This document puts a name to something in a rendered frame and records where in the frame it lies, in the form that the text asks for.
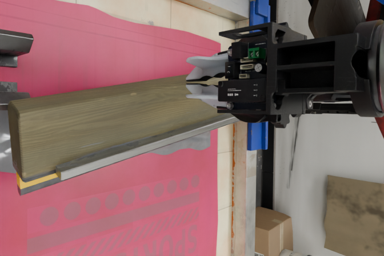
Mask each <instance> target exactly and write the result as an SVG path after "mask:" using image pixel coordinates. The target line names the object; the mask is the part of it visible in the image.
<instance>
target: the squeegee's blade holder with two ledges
mask: <svg viewBox="0 0 384 256"><path fill-rule="evenodd" d="M238 120H239V119H237V118H236V117H235V116H233V115H232V114H230V113H227V114H224V115H220V116H218V117H214V118H211V119H207V120H205V121H201V122H198V123H194V124H192V125H188V126H185V127H181V128H178V129H175V130H171V131H168V132H165V133H162V134H158V135H155V136H152V137H148V138H145V139H142V140H138V141H135V142H132V143H128V144H125V145H122V146H118V147H115V148H112V149H109V150H105V151H102V152H99V153H96V154H92V155H88V156H86V157H82V158H79V159H75V160H73V161H69V162H66V163H62V164H60V165H56V175H57V176H58V177H59V179H60V180H64V179H68V178H71V177H74V176H76V175H79V174H82V173H85V172H88V171H91V170H94V169H97V168H100V167H103V166H106V165H109V164H111V163H114V162H118V161H121V160H123V159H126V158H130V157H133V156H135V155H138V154H141V153H144V152H147V151H150V150H153V149H156V148H159V147H162V146H165V145H168V144H171V143H173V142H176V141H180V140H182V139H185V138H188V137H192V136H194V135H197V134H200V133H204V132H206V131H209V130H212V129H215V128H218V127H221V126H224V125H227V124H230V123H233V122H235V121H238Z"/></svg>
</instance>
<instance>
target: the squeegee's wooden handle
mask: <svg viewBox="0 0 384 256"><path fill-rule="evenodd" d="M187 76H188V74H185V75H178V76H173V77H166V78H158V79H151V80H146V81H139V82H132V83H125V84H120V85H113V86H105V87H98V88H94V89H86V90H79V91H72V92H67V93H60V94H53V95H46V96H41V97H34V98H26V99H19V100H14V101H10V102H9V104H8V106H7V110H8V118H9V129H10V142H11V153H12V160H13V167H14V168H15V170H16V172H17V173H18V175H19V177H20V178H21V180H22V181H23V182H24V183H26V182H30V181H33V180H36V179H39V178H42V177H45V176H48V175H52V174H55V173H56V165H60V164H62V163H66V162H69V161H73V160H75V159H79V158H82V157H86V156H88V155H92V154H96V153H99V152H102V151H105V150H109V149H112V148H115V147H118V146H122V145H125V144H128V143H132V142H135V141H138V140H142V139H145V138H148V137H152V136H155V135H158V134H162V133H165V132H168V131H171V130H175V129H178V128H181V127H185V126H188V125H192V124H194V123H198V122H201V121H205V120H207V119H211V118H214V117H218V116H220V115H224V114H227V113H217V110H223V109H217V108H214V107H212V106H210V105H208V104H207V103H205V102H203V101H202V100H200V99H198V98H187V97H186V95H187V94H192V93H191V92H190V91H189V90H188V89H187V88H186V84H187V83H201V84H207V85H218V82H219V81H228V79H225V76H224V77H222V78H215V77H213V78H210V79H209V80H207V81H194V82H188V81H186V77H187Z"/></svg>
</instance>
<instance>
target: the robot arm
mask: <svg viewBox="0 0 384 256"><path fill-rule="evenodd" d="M253 30H261V31H258V32H253V33H247V34H240V33H243V32H247V31H253ZM219 36H222V37H225V38H229V39H233V40H236V39H240V40H239V41H238V42H233V43H231V46H230V47H229V48H228V50H226V51H222V52H219V53H216V54H214V55H212V56H211V57H201V56H196V57H189V58H188V59H187V60H186V62H187V63H189V64H192V65H194V66H196V67H195V68H194V69H193V70H192V71H191V73H190V74H189V75H188V76H187V77H186V81H188V82H194V81H207V80H209V79H210V78H213V77H215V78H222V77H224V76H225V79H228V81H219V82H218V85H207V84H201V83H187V84H186V88H187V89H188V90H189V91H190V92H191V93H192V94H187V95H186V97H187V98H198V99H200V100H202V101H203V102H205V103H207V104H208V105H210V106H212V107H214V108H217V109H223V110H217V113H230V114H232V115H233V116H235V117H236V118H237V119H239V120H240V121H243V122H247V123H262V122H274V123H280V122H281V117H282V114H291V116H292V117H300V116H301V115H302V114H305V111H306V109H313V102H327V103H335V102H345V101H352V103H353V106H354V109H355V111H356V113H357V114H358V115H359V116H360V117H380V118H381V117H383V116H384V21H383V20H381V19H380V20H376V21H368V22H361V23H359V24H358V25H357V26H356V28H355V30H354V32H353V33H350V34H342V35H334V36H329V37H321V38H313V39H307V36H306V35H303V34H301V33H298V32H296V31H294V30H291V29H289V28H286V27H284V26H282V25H279V24H277V23H275V22H268V23H262V24H258V25H253V26H247V27H242V28H238V29H232V30H226V31H221V32H219Z"/></svg>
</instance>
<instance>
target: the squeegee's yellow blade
mask: <svg viewBox="0 0 384 256"><path fill-rule="evenodd" d="M16 175H17V184H18V186H19V188H20V189H23V188H26V187H29V186H32V185H35V184H38V183H41V182H44V181H48V180H50V179H53V178H56V177H58V176H57V175H56V173H55V174H52V175H48V176H45V177H42V178H39V179H36V180H33V181H30V182H26V183H24V182H23V181H22V180H21V178H20V177H19V175H18V173H17V172H16Z"/></svg>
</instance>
